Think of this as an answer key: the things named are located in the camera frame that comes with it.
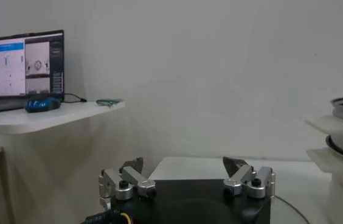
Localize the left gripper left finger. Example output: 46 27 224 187
98 156 157 211

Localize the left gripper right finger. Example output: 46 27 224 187
222 156 276 200

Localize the round glass pot lid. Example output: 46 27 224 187
270 194 311 224

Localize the green and silver card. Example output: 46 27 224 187
95 98 124 107

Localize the white side table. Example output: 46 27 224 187
0 100 126 224

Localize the blue computer mouse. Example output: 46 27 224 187
24 96 62 113

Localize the black laptop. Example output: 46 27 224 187
0 29 66 115

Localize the black laptop cable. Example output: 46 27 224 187
63 93 88 103

